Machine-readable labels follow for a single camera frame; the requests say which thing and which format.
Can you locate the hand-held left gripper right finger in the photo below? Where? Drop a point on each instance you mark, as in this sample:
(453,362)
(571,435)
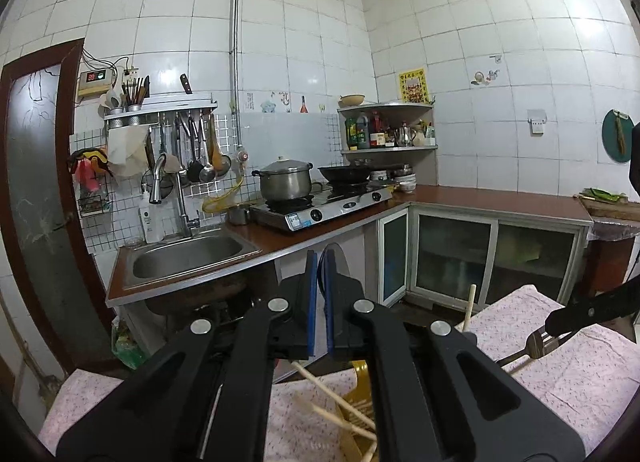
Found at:
(328,322)

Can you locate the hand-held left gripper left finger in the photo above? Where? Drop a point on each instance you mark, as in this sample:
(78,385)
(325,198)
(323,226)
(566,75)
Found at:
(311,302)

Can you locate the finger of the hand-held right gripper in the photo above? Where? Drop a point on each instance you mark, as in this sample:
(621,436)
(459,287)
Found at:
(590,314)

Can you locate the metal fork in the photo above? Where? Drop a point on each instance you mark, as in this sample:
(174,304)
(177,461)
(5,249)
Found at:
(539,342)

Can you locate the yellow perforated utensil basket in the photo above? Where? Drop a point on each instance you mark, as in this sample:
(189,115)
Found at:
(357,392)

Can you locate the steel cup of utensils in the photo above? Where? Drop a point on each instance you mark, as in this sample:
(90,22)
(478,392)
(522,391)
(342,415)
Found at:
(135,97)

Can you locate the pink floral tablecloth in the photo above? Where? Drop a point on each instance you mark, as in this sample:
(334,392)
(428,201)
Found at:
(575,382)

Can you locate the steel gas stove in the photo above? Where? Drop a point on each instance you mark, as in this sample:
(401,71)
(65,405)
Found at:
(320,209)

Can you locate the small metal cup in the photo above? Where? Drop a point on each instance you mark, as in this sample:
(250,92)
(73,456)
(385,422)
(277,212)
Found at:
(239,215)

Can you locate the wooden board with green vegetables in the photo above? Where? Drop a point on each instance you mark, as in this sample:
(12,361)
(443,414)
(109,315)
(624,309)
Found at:
(607,202)

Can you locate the steel pot with lid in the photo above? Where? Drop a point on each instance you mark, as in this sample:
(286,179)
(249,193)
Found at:
(285,182)

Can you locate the steel kitchen sink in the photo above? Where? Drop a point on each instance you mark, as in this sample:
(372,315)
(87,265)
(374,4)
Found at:
(190,257)

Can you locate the black wok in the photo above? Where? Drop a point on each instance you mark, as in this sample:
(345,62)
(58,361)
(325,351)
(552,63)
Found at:
(345,173)

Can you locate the glass door cabinet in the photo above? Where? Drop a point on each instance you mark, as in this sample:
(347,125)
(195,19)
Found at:
(450,257)

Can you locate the white bowl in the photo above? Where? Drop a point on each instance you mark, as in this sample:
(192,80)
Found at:
(407,187)

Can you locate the steel faucet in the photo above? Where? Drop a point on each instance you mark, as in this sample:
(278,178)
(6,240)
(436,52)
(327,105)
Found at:
(182,212)

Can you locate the brown kitchen counter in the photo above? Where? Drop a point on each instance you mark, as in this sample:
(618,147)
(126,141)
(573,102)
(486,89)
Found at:
(475,199)

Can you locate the steel ladle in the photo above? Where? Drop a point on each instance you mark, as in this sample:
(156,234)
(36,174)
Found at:
(206,172)

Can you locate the wooden spatula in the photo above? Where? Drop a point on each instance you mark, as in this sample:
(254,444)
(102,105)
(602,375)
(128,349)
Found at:
(220,159)

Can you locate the green bottle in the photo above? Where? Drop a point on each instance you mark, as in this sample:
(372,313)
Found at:
(352,134)

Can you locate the dark sauce bottle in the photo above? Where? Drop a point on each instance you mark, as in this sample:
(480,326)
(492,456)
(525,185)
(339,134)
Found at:
(363,134)

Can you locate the green round cutting board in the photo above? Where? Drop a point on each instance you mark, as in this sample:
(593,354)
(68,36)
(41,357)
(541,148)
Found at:
(611,137)

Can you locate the black ladle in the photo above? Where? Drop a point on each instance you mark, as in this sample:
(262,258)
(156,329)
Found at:
(194,167)

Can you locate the red sauce bottle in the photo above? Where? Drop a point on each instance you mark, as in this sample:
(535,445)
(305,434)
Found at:
(378,132)

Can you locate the white soap bottle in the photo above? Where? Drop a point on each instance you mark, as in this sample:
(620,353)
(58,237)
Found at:
(149,217)

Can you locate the green plastic bag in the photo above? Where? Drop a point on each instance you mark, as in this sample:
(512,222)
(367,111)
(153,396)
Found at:
(127,347)

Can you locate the steel teapot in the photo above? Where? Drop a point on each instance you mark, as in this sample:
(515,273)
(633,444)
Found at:
(406,136)

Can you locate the row of tile decals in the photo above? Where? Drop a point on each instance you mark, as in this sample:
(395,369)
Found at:
(277,102)

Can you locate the beige bowl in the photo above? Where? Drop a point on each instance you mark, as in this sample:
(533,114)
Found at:
(351,100)

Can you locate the grey corner shelf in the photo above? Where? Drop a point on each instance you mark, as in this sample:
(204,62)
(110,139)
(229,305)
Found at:
(387,107)

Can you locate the white hanging cloth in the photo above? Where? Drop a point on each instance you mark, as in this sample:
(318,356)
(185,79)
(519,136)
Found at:
(127,152)

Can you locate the orange and yellow rubber gloves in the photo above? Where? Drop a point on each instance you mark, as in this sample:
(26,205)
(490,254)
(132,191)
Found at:
(90,162)

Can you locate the brown door with frosted glass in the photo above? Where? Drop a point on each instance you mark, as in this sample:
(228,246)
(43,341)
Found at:
(35,192)

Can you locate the water heater control box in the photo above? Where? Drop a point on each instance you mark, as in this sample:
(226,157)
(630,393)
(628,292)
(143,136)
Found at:
(95,83)

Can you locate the white wall socket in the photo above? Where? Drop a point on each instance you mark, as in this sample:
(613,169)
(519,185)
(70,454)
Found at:
(537,122)

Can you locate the yellow wall poster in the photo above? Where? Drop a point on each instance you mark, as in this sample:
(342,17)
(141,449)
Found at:
(413,85)

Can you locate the metal wall utensil rack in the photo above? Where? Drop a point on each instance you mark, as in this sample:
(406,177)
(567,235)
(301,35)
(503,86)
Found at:
(160,109)

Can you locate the grey wall pipe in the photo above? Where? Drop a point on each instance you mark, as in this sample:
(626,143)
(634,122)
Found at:
(236,42)

